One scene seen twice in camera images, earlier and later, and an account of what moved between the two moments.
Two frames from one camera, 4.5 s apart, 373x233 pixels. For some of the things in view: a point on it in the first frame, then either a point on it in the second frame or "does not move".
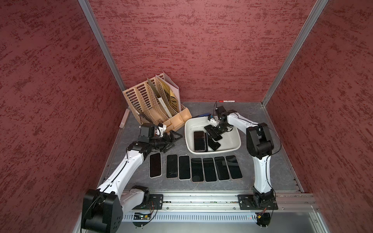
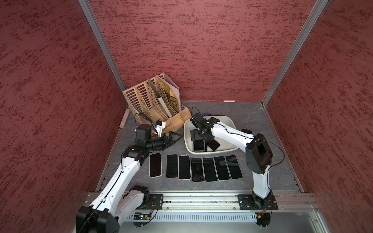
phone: (209, 170) does not move
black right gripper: (226, 130) to (196, 136)
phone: (221, 168) does not move
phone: (197, 172) does not move
